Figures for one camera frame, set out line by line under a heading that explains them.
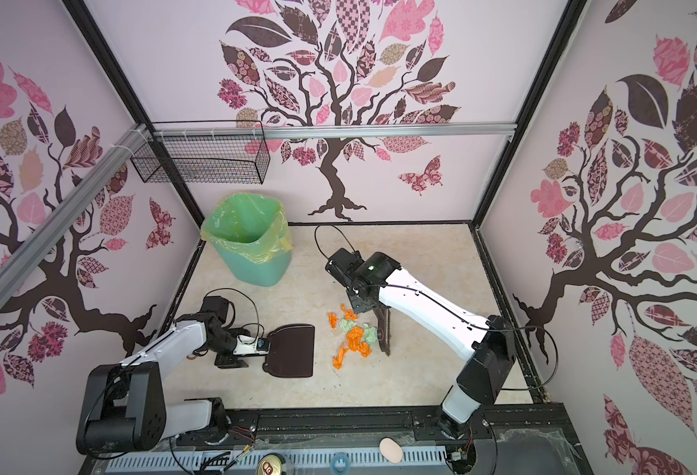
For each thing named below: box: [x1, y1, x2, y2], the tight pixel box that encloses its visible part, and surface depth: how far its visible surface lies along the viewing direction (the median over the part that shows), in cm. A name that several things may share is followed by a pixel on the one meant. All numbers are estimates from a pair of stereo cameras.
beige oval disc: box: [379, 437, 403, 465], surface depth 71 cm
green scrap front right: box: [339, 318, 379, 345], surface depth 91 cm
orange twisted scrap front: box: [332, 342, 349, 371], surface depth 87 cm
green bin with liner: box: [199, 192, 294, 288], surface depth 93 cm
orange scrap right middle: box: [340, 303, 373, 359], surface depth 91 cm
